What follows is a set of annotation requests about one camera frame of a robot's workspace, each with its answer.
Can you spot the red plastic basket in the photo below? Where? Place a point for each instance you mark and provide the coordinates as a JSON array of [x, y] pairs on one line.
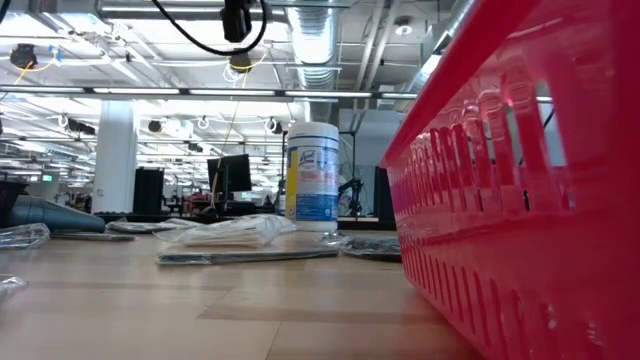
[[500, 250]]

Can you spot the comb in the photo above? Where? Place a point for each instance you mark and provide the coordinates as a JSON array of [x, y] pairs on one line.
[[245, 256], [92, 236]]

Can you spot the teal roll-on deodorant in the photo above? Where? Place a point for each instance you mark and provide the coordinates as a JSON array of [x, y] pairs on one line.
[[50, 217]]

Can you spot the background black robot arm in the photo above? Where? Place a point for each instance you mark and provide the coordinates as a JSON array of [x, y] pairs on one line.
[[352, 192]]

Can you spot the Lysol wipes canister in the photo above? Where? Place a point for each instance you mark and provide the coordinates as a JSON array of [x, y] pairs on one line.
[[312, 175]]

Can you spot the black partition panel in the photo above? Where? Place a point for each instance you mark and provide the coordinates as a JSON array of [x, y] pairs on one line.
[[382, 200]]

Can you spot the black round brush in bag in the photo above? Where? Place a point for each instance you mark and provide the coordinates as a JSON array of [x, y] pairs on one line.
[[370, 248]]

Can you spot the black computer monitor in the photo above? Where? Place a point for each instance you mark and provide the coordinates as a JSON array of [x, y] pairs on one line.
[[230, 172]]

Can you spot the vanity pack swabs bag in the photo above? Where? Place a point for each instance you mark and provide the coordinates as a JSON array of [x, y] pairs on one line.
[[235, 232]]

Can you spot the black cabinet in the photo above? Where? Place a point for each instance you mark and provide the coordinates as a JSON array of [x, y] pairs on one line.
[[148, 192]]

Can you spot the clear bag white contents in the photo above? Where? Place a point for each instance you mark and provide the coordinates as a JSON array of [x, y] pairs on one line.
[[145, 226]]

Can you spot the long light strip bar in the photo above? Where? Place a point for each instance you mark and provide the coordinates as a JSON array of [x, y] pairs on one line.
[[135, 91]]

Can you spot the white square pillar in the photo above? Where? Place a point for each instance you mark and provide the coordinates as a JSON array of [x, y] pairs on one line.
[[115, 160]]

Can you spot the silver round ceiling duct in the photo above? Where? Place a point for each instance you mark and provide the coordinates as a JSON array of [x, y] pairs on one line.
[[315, 45]]

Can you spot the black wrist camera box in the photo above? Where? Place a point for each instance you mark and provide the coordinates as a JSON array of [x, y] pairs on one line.
[[236, 22]]

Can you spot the silver slanted ceiling duct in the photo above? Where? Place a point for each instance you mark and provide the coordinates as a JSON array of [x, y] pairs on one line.
[[440, 35]]

